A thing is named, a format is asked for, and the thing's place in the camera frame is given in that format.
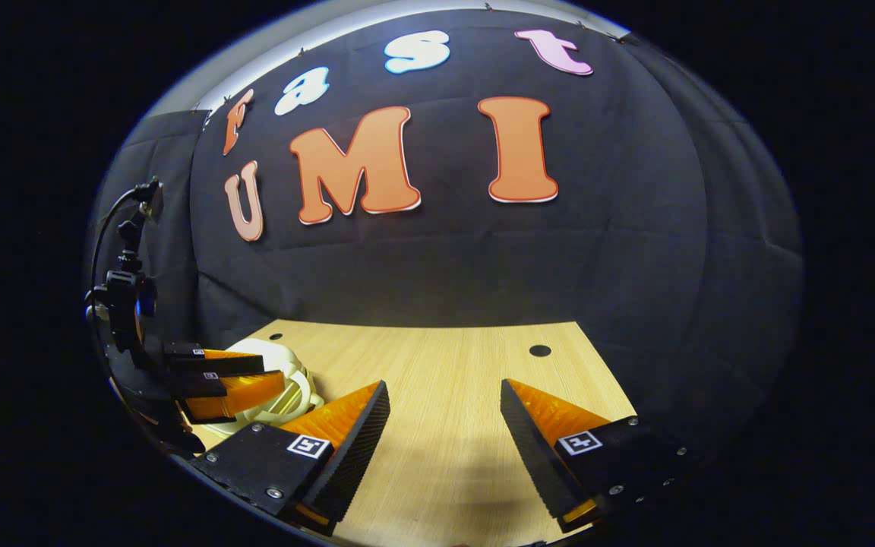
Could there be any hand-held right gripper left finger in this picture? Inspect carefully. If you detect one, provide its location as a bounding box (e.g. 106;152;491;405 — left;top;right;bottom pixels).
191;380;391;533

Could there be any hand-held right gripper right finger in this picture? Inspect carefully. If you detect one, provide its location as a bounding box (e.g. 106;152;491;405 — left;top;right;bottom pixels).
500;378;693;533

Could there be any cream suitcase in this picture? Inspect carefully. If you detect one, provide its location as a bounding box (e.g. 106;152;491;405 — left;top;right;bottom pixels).
221;338;326;435

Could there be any black cable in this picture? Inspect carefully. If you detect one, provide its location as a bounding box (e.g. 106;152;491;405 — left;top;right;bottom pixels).
88;182;151;305

